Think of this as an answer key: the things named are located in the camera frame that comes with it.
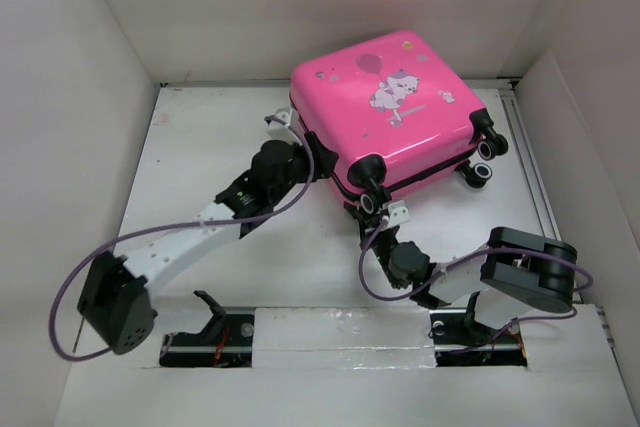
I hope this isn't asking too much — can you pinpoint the aluminium side rail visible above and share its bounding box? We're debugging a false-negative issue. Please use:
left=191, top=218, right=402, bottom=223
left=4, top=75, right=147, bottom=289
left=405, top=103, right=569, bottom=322
left=498, top=79, right=562, bottom=240

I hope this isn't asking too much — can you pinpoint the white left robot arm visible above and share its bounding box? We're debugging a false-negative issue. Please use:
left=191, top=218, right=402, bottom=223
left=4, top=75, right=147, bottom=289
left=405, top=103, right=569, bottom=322
left=77, top=132, right=338, bottom=355

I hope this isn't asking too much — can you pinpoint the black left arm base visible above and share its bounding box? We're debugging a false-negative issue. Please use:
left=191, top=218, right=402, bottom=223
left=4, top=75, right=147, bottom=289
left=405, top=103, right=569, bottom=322
left=158, top=290, right=256, bottom=369

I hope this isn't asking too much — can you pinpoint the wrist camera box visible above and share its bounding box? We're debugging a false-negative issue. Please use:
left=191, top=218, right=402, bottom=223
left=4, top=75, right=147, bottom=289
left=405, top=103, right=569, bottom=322
left=265, top=107, right=295, bottom=142
left=382, top=200, right=410, bottom=229

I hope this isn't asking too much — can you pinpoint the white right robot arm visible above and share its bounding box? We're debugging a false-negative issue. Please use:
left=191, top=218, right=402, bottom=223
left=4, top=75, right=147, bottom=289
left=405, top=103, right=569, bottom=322
left=345, top=201, right=591, bottom=341

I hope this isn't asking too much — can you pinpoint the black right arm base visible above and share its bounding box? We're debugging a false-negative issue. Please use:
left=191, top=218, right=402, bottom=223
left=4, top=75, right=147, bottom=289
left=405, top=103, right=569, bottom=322
left=428, top=293, right=527, bottom=367

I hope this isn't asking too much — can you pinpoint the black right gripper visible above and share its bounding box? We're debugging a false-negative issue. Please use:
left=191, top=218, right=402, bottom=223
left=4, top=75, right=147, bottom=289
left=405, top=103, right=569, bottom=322
left=354, top=210, right=402, bottom=290

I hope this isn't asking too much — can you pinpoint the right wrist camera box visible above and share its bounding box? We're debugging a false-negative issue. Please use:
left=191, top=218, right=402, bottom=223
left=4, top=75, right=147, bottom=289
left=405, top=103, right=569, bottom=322
left=382, top=200, right=410, bottom=229

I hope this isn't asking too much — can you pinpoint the pink hard-shell suitcase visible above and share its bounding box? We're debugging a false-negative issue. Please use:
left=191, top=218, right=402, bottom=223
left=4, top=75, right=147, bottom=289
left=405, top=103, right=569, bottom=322
left=290, top=30, right=508, bottom=206

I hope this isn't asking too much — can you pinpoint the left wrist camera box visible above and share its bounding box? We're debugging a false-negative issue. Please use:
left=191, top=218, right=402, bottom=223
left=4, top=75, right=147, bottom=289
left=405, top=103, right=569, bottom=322
left=265, top=107, right=295, bottom=142

